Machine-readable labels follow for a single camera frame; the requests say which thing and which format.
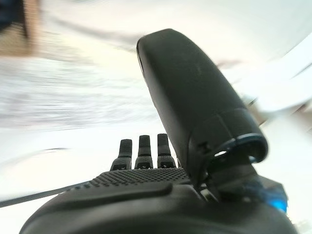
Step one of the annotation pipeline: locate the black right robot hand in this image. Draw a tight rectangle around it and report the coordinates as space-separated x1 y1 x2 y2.
19 28 298 234

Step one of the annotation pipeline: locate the grey striped rug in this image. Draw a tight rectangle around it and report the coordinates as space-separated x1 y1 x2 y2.
0 55 161 134

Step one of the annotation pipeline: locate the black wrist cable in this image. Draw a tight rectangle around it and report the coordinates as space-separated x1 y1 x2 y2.
0 182 96 209

